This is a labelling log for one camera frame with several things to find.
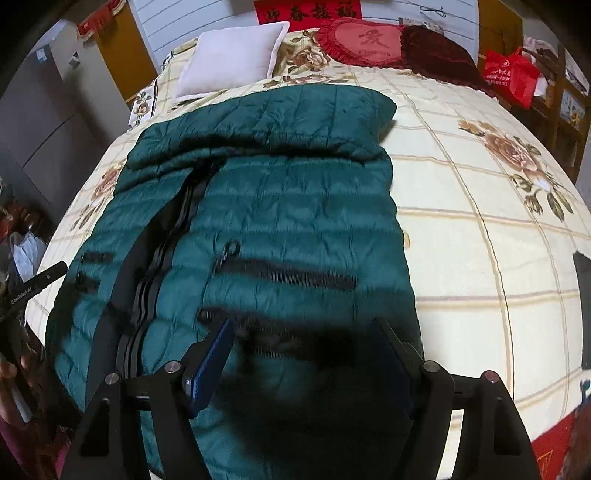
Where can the red wall banner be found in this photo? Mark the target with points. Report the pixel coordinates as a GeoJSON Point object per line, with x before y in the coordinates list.
{"type": "Point", "coordinates": [307, 11]}

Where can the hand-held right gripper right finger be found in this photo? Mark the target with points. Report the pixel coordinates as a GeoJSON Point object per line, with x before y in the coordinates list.
{"type": "Point", "coordinates": [392, 364]}

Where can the person's left hand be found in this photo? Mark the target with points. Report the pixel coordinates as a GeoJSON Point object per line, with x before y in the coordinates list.
{"type": "Point", "coordinates": [9, 397]}

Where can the grey wardrobe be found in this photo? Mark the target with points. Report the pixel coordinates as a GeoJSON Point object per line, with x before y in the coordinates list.
{"type": "Point", "coordinates": [51, 106]}

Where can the red heart-shaped cushion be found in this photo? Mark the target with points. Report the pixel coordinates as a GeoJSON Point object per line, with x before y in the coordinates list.
{"type": "Point", "coordinates": [364, 41]}

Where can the white square pillow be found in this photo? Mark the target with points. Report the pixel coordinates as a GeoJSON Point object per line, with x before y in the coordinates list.
{"type": "Point", "coordinates": [231, 60]}

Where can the orange wooden door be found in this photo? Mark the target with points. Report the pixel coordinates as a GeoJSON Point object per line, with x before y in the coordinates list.
{"type": "Point", "coordinates": [127, 55]}

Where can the floral plaid bed sheet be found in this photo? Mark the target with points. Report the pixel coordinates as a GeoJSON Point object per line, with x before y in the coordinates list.
{"type": "Point", "coordinates": [485, 254]}

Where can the wooden chair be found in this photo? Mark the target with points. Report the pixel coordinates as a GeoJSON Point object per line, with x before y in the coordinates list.
{"type": "Point", "coordinates": [565, 92]}

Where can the white plastic bag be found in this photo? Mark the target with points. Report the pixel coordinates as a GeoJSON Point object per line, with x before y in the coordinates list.
{"type": "Point", "coordinates": [28, 256]}

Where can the red shopping bag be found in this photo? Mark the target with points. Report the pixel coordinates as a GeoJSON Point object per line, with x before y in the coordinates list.
{"type": "Point", "coordinates": [508, 76]}

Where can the red printed cloth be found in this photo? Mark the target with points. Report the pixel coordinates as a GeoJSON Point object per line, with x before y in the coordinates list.
{"type": "Point", "coordinates": [554, 447]}

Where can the green quilted puffer jacket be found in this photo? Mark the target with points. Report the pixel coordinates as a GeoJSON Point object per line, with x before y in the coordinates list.
{"type": "Point", "coordinates": [286, 207]}

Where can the dark red velvet cushion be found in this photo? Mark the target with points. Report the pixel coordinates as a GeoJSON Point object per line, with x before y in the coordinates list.
{"type": "Point", "coordinates": [438, 55]}

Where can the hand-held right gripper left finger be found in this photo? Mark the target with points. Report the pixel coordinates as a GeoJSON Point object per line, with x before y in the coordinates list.
{"type": "Point", "coordinates": [210, 364]}

